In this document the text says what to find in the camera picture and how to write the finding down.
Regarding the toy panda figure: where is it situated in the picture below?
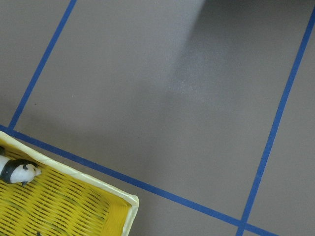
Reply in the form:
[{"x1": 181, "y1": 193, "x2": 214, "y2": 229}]
[{"x1": 0, "y1": 147, "x2": 42, "y2": 186}]

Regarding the yellow woven basket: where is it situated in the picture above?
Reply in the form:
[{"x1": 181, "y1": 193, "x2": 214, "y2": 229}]
[{"x1": 0, "y1": 132, "x2": 139, "y2": 236}]

